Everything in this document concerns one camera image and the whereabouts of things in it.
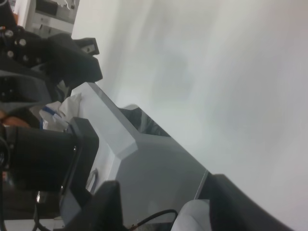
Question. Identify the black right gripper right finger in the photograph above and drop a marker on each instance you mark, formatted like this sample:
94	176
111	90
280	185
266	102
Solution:
232	210

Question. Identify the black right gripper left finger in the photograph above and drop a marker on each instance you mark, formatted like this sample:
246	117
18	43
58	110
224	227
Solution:
82	211

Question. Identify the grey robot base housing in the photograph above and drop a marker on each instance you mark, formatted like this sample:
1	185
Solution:
154	172

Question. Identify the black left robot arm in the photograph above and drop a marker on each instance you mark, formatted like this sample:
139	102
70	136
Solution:
49	161

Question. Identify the white cloth with blue stripe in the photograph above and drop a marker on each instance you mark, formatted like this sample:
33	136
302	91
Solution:
56	116

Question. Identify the grey shelf unit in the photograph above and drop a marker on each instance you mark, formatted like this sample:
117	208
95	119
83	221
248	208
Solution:
47	17

